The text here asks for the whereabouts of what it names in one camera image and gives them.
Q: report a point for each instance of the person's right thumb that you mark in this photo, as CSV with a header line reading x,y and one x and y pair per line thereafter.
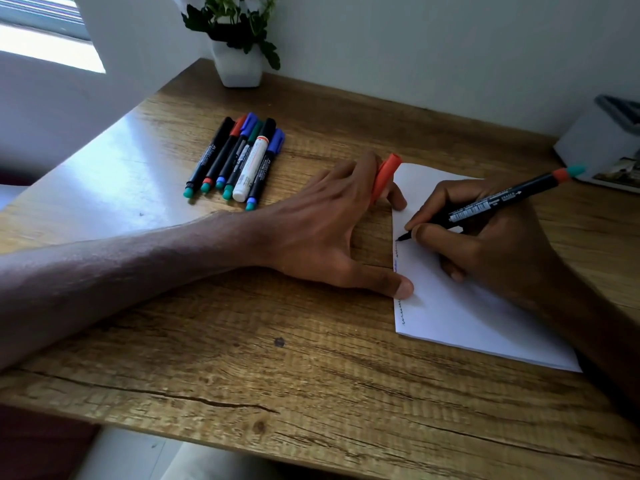
x,y
445,242

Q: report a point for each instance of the window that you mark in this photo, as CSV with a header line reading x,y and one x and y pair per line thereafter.
x,y
40,24

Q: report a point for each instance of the black marker with orange band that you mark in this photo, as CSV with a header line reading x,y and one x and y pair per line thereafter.
x,y
520,192

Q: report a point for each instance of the person's right forearm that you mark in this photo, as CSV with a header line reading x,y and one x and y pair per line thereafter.
x,y
595,334

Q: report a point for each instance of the black marker with red cap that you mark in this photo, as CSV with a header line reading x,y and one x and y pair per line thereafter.
x,y
222,154

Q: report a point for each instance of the orange marker cap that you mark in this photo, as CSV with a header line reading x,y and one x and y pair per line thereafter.
x,y
386,177

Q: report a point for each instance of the person's right hand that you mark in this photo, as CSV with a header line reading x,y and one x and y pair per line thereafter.
x,y
505,249

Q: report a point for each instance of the white box with picture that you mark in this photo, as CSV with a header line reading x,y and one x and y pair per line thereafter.
x,y
595,139

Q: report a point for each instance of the person's right middle finger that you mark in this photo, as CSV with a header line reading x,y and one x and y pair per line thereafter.
x,y
454,270

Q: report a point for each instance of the white marker with black cap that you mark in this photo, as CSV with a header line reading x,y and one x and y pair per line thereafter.
x,y
252,164

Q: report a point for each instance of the person's left forearm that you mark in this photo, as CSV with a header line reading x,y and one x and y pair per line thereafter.
x,y
125,264

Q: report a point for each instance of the white plant pot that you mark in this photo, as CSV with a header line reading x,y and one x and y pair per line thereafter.
x,y
237,64

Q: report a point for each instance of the person's left hand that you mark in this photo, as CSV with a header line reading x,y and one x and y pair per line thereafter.
x,y
310,229

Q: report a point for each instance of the person's left middle finger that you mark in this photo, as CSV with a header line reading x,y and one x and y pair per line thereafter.
x,y
364,172

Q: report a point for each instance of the black marker with blue cap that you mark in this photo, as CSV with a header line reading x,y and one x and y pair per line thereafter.
x,y
265,169
239,144

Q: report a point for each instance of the white paper pad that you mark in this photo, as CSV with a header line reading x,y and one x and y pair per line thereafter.
x,y
460,319

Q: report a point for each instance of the person's left thumb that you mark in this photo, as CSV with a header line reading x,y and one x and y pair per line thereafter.
x,y
385,282

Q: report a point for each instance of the black marker with green cap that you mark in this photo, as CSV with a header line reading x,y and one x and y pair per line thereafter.
x,y
239,167

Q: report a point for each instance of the green potted plant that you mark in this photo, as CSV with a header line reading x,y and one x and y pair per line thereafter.
x,y
235,19

